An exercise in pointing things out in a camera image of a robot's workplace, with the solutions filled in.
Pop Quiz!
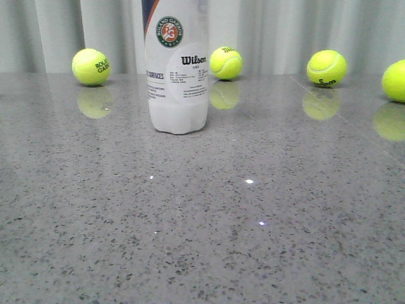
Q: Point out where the clear plastic tennis ball can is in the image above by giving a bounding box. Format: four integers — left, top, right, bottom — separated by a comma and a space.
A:
142, 0, 209, 134

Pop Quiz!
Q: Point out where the yellow tennis ball centre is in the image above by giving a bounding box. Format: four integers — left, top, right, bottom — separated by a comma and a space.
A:
209, 46, 243, 80

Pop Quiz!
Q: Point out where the yellow tennis ball far left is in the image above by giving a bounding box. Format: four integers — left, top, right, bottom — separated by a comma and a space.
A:
72, 48, 111, 86

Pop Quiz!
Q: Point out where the yellow Wilson tennis ball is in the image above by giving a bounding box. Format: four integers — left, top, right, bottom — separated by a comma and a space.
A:
306, 49, 347, 87

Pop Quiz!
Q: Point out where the yellow tennis ball far right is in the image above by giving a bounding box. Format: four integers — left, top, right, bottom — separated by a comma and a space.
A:
382, 60, 405, 103

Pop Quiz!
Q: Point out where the grey pleated curtain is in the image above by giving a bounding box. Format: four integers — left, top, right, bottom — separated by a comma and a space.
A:
1, 1, 404, 75

